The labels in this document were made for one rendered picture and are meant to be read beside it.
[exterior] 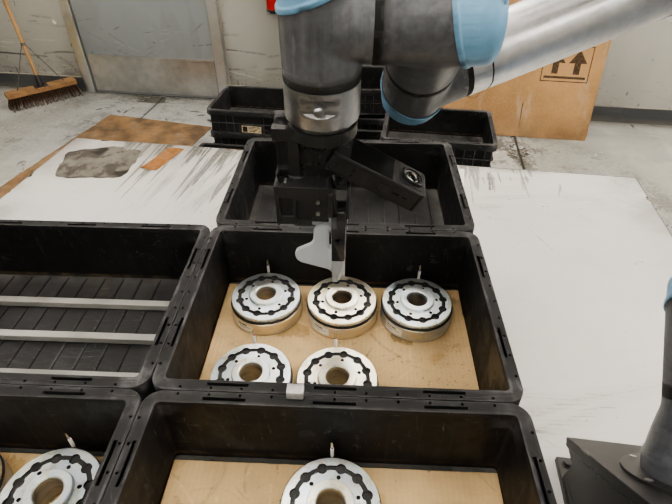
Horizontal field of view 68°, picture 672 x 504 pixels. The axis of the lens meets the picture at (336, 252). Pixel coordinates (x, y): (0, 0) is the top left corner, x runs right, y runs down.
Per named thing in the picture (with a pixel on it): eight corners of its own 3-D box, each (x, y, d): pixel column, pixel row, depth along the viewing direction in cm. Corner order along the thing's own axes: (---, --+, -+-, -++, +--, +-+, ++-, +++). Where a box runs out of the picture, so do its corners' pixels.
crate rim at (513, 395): (474, 244, 77) (476, 231, 75) (522, 416, 53) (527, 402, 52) (215, 237, 78) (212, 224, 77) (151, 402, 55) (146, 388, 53)
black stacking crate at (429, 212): (441, 193, 106) (449, 144, 99) (462, 289, 83) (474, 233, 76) (255, 189, 107) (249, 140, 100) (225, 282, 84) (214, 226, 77)
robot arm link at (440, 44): (478, 22, 51) (370, 20, 51) (515, -53, 40) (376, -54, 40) (477, 97, 51) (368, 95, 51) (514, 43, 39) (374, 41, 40)
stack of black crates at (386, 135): (471, 208, 221) (490, 110, 193) (475, 250, 198) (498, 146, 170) (380, 200, 226) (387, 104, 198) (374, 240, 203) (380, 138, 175)
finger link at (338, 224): (331, 246, 61) (331, 181, 57) (345, 247, 61) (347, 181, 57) (328, 267, 57) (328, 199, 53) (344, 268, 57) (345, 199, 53)
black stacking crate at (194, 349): (463, 290, 83) (475, 235, 75) (501, 461, 59) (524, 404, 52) (224, 283, 84) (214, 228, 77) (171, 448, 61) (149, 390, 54)
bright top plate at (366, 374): (373, 348, 67) (373, 345, 67) (381, 415, 59) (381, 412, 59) (297, 350, 67) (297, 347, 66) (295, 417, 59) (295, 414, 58)
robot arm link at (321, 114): (361, 60, 50) (360, 100, 44) (360, 103, 53) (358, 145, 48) (287, 59, 51) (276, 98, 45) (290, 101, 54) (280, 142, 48)
